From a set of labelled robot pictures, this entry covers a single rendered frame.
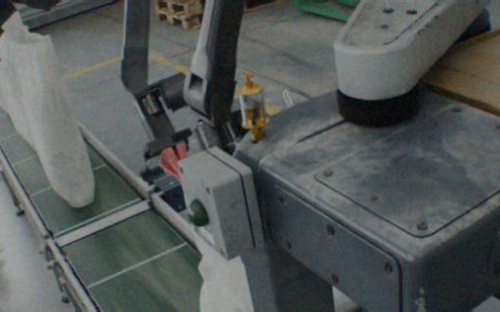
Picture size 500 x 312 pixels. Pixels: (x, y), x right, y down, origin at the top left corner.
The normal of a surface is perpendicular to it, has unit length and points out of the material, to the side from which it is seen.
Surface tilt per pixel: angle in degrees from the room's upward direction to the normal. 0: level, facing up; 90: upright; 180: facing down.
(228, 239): 90
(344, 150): 0
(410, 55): 90
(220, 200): 90
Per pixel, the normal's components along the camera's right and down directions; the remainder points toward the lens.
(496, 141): -0.16, -0.88
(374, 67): -0.19, 0.47
